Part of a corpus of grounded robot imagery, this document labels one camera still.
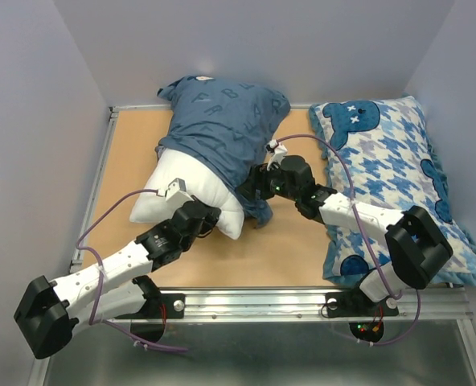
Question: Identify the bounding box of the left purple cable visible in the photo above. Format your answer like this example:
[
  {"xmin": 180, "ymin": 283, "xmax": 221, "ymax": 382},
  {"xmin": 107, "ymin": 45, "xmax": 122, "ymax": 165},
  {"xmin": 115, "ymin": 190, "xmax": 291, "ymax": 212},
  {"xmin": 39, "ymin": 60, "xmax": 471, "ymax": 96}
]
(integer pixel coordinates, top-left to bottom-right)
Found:
[{"xmin": 76, "ymin": 187, "xmax": 191, "ymax": 354}]

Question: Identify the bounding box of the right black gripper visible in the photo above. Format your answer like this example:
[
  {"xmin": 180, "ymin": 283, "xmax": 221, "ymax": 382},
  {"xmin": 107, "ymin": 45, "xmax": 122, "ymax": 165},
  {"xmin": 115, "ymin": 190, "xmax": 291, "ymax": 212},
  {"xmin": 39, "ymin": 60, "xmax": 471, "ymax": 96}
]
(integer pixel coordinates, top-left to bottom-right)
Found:
[{"xmin": 233, "ymin": 159, "xmax": 299, "ymax": 202}]

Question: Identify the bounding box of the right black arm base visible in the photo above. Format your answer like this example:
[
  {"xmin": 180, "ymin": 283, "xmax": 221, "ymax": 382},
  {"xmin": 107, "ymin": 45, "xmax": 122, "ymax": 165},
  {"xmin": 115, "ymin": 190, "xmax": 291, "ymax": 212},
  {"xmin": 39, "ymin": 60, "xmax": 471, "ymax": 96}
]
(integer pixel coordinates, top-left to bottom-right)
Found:
[{"xmin": 320, "ymin": 290, "xmax": 399, "ymax": 345}]

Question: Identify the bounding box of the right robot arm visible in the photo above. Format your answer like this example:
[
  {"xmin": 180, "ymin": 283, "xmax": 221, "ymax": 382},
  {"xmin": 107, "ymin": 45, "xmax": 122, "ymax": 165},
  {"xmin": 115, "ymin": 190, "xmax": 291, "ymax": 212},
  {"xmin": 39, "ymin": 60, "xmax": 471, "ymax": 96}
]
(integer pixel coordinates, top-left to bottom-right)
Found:
[{"xmin": 237, "ymin": 155, "xmax": 453, "ymax": 315}]

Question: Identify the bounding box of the purple cable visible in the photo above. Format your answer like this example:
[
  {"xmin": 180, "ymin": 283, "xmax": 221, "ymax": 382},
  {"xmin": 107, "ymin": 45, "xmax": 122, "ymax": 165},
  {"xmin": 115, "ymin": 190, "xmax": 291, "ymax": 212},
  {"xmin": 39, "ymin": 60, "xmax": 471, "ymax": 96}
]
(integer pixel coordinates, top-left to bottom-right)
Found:
[
  {"xmin": 76, "ymin": 187, "xmax": 191, "ymax": 354},
  {"xmin": 268, "ymin": 134, "xmax": 423, "ymax": 347}
]

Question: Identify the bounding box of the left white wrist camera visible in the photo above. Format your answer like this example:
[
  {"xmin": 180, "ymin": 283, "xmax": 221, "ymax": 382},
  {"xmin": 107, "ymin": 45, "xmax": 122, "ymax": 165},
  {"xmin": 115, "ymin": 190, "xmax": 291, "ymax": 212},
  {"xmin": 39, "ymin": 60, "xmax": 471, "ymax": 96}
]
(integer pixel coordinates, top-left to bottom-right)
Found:
[{"xmin": 158, "ymin": 178, "xmax": 194, "ymax": 211}]

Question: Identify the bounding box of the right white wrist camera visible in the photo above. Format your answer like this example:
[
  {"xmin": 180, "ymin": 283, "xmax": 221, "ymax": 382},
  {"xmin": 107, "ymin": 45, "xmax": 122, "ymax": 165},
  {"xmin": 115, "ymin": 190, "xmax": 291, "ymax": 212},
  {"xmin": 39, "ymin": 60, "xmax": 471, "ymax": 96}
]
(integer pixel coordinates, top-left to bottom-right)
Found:
[{"xmin": 265, "ymin": 139, "xmax": 288, "ymax": 170}]

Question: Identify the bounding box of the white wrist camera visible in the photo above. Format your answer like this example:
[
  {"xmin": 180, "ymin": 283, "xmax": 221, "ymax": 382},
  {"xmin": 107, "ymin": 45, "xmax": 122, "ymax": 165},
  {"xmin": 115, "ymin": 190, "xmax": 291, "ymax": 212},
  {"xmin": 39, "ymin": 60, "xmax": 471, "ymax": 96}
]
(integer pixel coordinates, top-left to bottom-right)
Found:
[
  {"xmin": 158, "ymin": 178, "xmax": 194, "ymax": 211},
  {"xmin": 265, "ymin": 139, "xmax": 288, "ymax": 170}
]

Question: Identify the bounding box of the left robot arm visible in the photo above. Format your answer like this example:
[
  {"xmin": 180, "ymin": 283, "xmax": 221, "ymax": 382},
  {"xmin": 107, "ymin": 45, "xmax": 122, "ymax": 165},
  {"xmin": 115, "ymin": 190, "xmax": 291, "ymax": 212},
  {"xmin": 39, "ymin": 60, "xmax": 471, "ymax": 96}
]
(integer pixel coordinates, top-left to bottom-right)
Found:
[{"xmin": 14, "ymin": 200, "xmax": 221, "ymax": 359}]

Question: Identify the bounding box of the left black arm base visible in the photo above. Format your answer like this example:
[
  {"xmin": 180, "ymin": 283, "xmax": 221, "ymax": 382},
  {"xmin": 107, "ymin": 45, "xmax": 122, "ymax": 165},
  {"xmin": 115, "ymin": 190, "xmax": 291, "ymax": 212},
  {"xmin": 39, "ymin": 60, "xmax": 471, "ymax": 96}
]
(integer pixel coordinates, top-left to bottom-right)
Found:
[{"xmin": 129, "ymin": 293, "xmax": 186, "ymax": 343}]

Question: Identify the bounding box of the blue houndstooth bear pillow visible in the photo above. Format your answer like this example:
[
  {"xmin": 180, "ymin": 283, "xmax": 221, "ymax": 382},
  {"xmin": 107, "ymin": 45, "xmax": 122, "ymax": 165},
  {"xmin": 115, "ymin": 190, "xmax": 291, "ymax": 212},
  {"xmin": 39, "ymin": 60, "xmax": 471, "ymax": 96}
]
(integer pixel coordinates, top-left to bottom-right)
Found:
[{"xmin": 309, "ymin": 96, "xmax": 476, "ymax": 287}]

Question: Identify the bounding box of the white pillow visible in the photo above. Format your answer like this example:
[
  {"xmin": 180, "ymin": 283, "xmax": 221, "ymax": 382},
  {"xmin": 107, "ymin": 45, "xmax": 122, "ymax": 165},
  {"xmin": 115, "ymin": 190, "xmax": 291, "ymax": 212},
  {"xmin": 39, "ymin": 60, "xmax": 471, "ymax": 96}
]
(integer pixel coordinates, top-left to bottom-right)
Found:
[{"xmin": 129, "ymin": 149, "xmax": 244, "ymax": 240}]

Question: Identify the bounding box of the dark blue lettered pillowcase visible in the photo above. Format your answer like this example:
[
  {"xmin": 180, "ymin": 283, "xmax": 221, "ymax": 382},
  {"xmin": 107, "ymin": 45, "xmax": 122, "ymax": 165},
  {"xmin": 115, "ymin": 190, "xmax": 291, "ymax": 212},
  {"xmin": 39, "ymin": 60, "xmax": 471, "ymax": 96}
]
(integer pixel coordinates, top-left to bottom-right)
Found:
[{"xmin": 156, "ymin": 76, "xmax": 291, "ymax": 226}]

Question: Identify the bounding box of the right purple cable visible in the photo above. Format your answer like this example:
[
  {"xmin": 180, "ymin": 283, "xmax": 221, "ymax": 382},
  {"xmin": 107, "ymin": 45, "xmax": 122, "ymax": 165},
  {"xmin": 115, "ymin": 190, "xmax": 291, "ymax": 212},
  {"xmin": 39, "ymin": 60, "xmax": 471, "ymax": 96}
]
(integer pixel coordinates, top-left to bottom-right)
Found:
[{"xmin": 268, "ymin": 134, "xmax": 423, "ymax": 347}]

